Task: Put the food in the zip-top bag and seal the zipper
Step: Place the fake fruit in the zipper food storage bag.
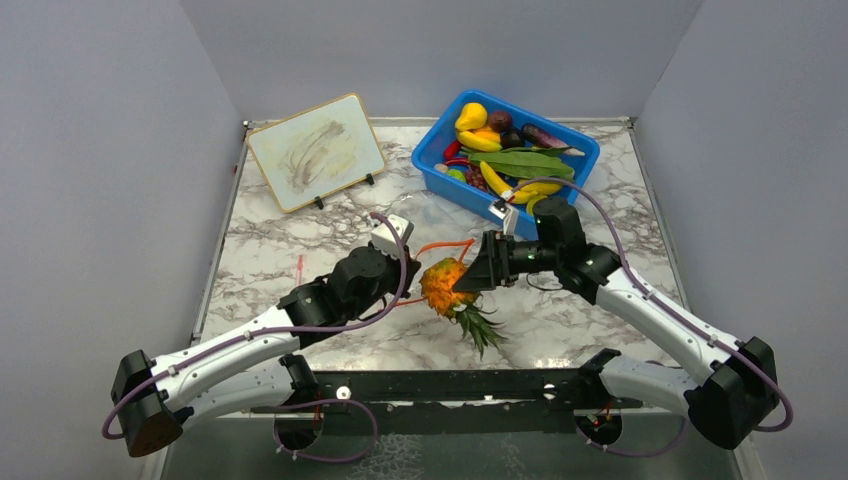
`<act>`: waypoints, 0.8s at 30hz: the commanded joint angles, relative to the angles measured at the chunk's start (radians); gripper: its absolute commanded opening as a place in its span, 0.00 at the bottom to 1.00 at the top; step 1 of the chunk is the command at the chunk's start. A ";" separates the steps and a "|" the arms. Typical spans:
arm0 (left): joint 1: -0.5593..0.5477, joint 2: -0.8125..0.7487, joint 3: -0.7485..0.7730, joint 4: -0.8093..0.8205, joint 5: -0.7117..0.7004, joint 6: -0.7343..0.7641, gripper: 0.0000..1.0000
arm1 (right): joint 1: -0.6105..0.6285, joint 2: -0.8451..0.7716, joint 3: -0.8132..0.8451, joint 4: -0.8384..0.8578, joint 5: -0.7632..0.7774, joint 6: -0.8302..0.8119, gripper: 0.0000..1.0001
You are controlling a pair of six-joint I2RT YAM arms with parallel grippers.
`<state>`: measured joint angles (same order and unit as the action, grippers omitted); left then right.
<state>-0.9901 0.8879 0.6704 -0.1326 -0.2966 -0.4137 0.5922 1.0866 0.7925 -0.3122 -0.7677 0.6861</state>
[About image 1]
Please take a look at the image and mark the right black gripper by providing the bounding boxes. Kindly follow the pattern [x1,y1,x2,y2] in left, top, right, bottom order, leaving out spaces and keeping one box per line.
[455,229,561,291]

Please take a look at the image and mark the clear orange zip bag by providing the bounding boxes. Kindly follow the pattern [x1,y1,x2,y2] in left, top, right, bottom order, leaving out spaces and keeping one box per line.
[390,192,495,309]

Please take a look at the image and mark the orange toy pineapple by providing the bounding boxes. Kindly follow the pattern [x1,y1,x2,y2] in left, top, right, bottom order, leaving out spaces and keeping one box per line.
[420,257,507,357]

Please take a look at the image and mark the dark purple passion fruit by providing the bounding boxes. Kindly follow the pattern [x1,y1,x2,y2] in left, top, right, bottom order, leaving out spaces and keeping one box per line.
[487,110,513,133]

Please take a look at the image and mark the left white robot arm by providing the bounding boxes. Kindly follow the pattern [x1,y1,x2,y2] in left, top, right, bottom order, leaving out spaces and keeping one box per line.
[101,244,421,457]

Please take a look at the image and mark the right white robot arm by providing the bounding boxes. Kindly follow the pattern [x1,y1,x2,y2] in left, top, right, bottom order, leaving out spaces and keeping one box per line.
[453,197,779,450]

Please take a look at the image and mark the yellow toy starfruit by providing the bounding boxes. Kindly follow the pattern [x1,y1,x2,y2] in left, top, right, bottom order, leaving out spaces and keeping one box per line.
[525,194,547,216]

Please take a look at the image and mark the yellow toy banana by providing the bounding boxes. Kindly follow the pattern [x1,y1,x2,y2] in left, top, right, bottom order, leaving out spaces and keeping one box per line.
[456,131,502,153]
[479,161,541,205]

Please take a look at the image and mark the red toy grapes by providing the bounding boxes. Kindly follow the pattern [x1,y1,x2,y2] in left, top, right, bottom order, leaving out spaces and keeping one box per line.
[464,168,489,193]

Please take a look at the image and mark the green toy lime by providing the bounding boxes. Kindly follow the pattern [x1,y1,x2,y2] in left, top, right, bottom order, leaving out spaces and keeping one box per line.
[446,169,467,183]

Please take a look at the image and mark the green leafy vegetable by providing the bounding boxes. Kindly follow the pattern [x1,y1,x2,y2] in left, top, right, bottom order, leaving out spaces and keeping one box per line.
[460,147,575,180]

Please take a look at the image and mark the red toy chili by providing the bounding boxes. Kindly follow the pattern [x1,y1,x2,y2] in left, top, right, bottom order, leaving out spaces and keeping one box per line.
[442,140,471,167]

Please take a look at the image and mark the blue plastic bin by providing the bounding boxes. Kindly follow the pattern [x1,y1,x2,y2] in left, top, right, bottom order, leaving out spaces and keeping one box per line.
[411,89,600,221]

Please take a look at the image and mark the white drawing board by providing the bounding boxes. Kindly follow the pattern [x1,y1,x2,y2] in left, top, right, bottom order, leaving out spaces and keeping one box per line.
[246,93,387,213]

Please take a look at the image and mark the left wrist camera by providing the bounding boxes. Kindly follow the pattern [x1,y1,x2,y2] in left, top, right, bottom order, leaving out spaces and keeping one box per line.
[370,214,414,259]

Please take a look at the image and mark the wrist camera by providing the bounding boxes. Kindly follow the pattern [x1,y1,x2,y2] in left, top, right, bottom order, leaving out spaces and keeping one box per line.
[488,189,520,236]
[370,214,414,259]

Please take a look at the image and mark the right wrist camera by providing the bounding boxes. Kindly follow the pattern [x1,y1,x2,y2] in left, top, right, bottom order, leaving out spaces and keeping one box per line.
[488,189,520,236]

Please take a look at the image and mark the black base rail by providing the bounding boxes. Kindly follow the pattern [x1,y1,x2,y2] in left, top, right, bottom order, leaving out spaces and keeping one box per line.
[252,368,642,436]

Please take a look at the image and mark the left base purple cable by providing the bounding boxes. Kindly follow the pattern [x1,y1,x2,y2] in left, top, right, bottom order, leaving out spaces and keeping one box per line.
[272,392,380,465]

